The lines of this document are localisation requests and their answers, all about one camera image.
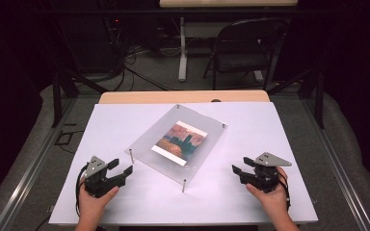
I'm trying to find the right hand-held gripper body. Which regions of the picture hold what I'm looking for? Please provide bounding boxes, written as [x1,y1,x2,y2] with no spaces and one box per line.
[239,151,293,194]

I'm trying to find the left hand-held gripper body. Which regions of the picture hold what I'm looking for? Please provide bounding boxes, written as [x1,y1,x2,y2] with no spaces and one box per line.
[82,155,127,198]

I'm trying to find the clear acrylic photo frame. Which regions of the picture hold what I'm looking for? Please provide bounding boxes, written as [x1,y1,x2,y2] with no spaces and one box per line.
[124,103,229,194]

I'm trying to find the person's left hand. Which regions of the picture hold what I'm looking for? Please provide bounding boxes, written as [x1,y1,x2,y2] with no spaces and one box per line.
[77,183,120,223]

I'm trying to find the person's right hand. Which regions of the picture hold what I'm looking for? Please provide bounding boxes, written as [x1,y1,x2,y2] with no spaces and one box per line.
[245,167,291,223]

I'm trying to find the white board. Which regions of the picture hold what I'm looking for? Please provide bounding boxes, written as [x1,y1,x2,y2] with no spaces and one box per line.
[48,101,319,225]

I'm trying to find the painted landscape picture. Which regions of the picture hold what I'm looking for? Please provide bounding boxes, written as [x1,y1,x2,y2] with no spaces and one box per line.
[150,120,209,167]

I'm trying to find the black metal stand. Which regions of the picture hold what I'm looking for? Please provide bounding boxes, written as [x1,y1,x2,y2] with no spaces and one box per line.
[266,66,326,130]
[51,67,109,129]

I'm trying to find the wooden table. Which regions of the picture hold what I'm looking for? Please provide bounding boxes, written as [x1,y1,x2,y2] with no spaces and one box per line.
[97,90,271,105]

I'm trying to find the black folding chair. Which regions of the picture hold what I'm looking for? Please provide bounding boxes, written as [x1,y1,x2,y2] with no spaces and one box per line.
[202,16,290,91]

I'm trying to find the white desk leg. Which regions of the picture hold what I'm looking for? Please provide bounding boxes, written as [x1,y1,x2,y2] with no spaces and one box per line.
[177,16,188,83]

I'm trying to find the light wooden desk top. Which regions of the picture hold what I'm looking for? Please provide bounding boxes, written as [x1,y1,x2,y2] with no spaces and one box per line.
[159,0,299,9]

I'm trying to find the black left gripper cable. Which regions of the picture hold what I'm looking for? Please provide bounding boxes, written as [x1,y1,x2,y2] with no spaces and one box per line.
[74,163,90,218]

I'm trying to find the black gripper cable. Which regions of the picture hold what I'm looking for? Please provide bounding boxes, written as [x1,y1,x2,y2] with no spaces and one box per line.
[277,172,292,212]
[74,163,90,218]

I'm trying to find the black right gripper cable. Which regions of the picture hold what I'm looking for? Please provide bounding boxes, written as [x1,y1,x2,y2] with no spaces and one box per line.
[277,172,292,212]

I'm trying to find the aluminium floor rail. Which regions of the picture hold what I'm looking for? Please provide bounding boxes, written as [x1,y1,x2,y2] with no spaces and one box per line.
[302,95,370,231]
[0,95,78,231]

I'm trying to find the bundle of black floor cables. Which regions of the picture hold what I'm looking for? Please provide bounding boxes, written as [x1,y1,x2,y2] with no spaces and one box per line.
[107,17,175,92]

